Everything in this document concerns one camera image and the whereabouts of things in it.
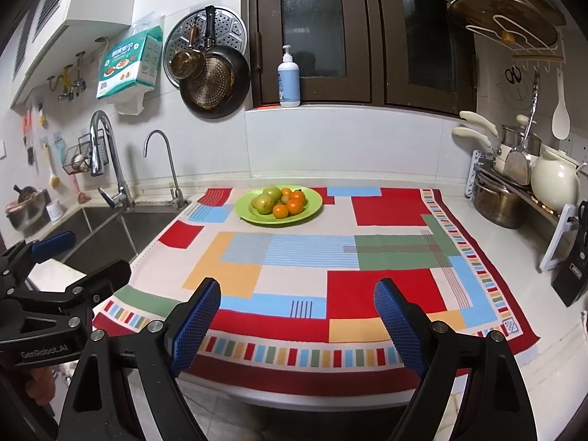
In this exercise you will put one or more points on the green white paper towel pack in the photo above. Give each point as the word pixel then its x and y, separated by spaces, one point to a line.
pixel 131 62

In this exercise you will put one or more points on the white dish rack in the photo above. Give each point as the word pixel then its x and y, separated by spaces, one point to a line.
pixel 551 248

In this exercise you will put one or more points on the white pump lotion bottle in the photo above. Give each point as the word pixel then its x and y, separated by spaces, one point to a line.
pixel 289 82

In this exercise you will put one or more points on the cream ceramic kettle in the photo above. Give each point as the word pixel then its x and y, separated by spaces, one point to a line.
pixel 553 183

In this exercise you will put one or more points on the small steel pot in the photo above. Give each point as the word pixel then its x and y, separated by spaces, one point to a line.
pixel 512 137

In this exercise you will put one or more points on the steel cooking pot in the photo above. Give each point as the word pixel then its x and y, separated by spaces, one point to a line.
pixel 498 204

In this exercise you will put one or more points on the yellow-green round fruit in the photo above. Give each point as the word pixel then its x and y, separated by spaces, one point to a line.
pixel 262 204
pixel 272 192

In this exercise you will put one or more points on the thin gooseneck faucet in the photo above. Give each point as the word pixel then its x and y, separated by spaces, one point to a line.
pixel 158 135

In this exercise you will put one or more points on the large chrome faucet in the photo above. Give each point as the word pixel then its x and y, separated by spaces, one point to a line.
pixel 103 147

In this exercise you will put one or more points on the green plastic plate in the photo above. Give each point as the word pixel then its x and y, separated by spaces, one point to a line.
pixel 243 210

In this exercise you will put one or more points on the white rice spoon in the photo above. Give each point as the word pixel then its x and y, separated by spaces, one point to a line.
pixel 560 119

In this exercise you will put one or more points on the black scissors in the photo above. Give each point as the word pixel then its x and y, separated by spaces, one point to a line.
pixel 513 76

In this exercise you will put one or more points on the colourful patterned tablecloth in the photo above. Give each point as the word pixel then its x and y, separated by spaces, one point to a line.
pixel 294 248

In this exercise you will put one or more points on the small brass saucepan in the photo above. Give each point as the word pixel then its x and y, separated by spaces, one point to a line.
pixel 186 64

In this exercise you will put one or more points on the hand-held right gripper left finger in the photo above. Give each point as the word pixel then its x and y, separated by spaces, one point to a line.
pixel 195 326

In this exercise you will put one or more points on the dark brown window frame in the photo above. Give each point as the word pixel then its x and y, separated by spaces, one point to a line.
pixel 266 32

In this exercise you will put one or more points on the black knife block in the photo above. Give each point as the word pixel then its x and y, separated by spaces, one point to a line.
pixel 572 271

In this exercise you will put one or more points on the black frying pan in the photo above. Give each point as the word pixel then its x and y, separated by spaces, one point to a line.
pixel 239 82

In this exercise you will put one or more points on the white wall cabinet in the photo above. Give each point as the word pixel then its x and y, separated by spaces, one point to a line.
pixel 82 4

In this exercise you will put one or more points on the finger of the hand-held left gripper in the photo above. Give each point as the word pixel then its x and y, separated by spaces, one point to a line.
pixel 53 244
pixel 105 278

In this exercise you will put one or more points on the yellow dish brush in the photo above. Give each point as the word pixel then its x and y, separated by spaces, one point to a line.
pixel 54 179

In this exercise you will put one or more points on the perforated steel steamer tray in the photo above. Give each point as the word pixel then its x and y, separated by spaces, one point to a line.
pixel 225 23

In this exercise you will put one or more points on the brass wall tap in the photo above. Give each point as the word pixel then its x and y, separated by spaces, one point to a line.
pixel 62 87
pixel 80 83

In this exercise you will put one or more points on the steel kitchen sink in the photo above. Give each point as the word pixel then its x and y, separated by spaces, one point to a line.
pixel 110 234

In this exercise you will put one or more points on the white cup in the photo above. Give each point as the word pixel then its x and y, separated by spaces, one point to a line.
pixel 54 212

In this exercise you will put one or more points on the golden perforated strainer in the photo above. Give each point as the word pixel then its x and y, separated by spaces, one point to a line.
pixel 211 85

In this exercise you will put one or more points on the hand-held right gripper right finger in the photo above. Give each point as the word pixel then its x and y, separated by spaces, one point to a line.
pixel 399 326

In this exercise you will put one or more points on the dark pot with lid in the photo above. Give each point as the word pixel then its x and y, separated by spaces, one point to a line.
pixel 25 209

